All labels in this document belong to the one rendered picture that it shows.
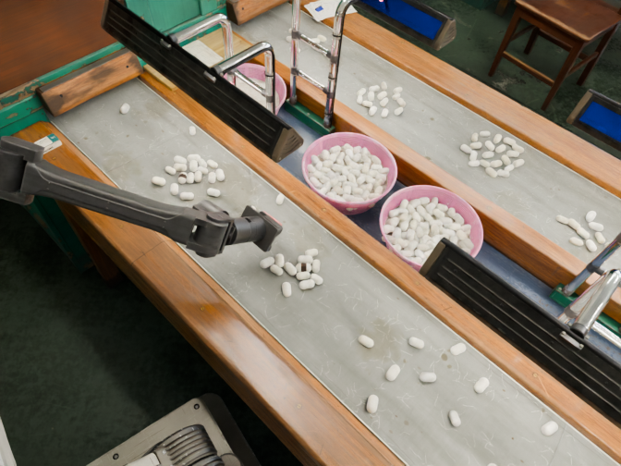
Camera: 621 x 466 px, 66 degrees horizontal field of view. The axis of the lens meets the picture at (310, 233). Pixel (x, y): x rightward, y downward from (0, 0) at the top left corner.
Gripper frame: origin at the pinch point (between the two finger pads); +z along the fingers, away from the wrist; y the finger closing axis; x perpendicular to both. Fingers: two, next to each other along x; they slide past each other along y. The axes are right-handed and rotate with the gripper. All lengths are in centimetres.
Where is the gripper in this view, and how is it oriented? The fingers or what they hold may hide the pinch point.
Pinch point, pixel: (278, 226)
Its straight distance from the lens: 117.3
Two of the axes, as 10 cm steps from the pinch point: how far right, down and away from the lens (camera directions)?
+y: -7.3, -5.8, 3.7
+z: 5.0, -0.8, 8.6
